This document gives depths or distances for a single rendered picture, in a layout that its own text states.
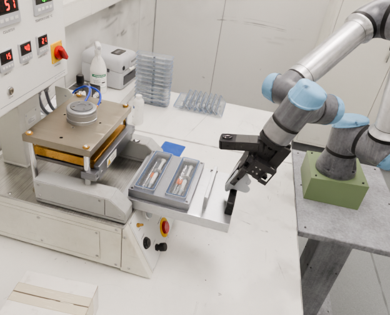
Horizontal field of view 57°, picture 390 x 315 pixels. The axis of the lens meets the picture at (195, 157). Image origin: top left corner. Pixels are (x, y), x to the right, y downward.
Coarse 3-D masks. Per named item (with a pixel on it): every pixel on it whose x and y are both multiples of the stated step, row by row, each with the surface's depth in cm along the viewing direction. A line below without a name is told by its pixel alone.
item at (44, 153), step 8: (120, 128) 107; (112, 136) 102; (104, 144) 98; (40, 152) 94; (48, 152) 94; (56, 152) 93; (64, 152) 93; (96, 152) 95; (48, 160) 95; (56, 160) 95; (64, 160) 94; (72, 160) 93; (80, 160) 93; (96, 160) 93; (80, 168) 94
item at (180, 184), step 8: (184, 160) 107; (192, 160) 108; (184, 168) 104; (192, 168) 104; (176, 176) 100; (184, 176) 100; (192, 176) 101; (176, 184) 97; (184, 184) 97; (168, 192) 94; (176, 192) 94; (184, 192) 95
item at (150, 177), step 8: (160, 152) 109; (152, 160) 105; (160, 160) 105; (168, 160) 106; (152, 168) 102; (160, 168) 102; (144, 176) 98; (152, 176) 98; (160, 176) 99; (136, 184) 95; (144, 184) 95; (152, 184) 96
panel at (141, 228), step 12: (132, 216) 96; (156, 216) 109; (132, 228) 95; (144, 228) 101; (156, 228) 108; (144, 240) 100; (156, 240) 107; (144, 252) 99; (156, 252) 106; (156, 264) 105
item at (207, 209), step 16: (144, 160) 110; (208, 176) 108; (224, 176) 109; (208, 192) 95; (224, 192) 102; (144, 208) 95; (160, 208) 94; (176, 208) 94; (192, 208) 95; (208, 208) 96; (224, 208) 97; (208, 224) 93; (224, 224) 92
